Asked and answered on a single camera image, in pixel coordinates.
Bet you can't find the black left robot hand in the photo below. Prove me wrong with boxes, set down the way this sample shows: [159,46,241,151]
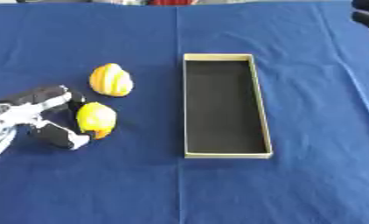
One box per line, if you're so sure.
[0,84,94,151]

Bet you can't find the black chair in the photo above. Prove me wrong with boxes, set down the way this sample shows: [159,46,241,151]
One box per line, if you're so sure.
[350,0,369,45]

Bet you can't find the tan box with black inside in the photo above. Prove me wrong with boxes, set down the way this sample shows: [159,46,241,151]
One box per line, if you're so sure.
[181,52,275,160]

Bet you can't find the yellow orange toy fruit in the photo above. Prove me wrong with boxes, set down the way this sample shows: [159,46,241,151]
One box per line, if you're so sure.
[74,101,119,140]

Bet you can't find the yellow striped toy fruit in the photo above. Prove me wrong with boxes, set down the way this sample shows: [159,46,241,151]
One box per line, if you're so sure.
[87,62,136,98]

